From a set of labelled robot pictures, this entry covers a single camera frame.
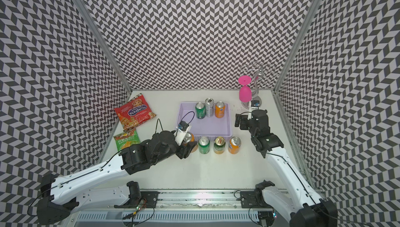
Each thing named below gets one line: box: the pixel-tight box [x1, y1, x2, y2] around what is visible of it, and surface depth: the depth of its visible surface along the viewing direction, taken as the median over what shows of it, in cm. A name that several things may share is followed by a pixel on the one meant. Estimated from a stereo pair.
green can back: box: [195, 102, 206, 120], surface depth 98 cm
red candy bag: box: [113, 93, 157, 131], surface depth 103 cm
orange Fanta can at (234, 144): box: [228, 136, 242, 155], surface depth 84 cm
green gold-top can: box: [213, 135, 226, 155], surface depth 84 cm
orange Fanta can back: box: [214, 101, 226, 119], surface depth 99 cm
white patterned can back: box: [204, 97, 215, 118], surface depth 97 cm
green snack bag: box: [113, 130, 141, 151], surface depth 93 cm
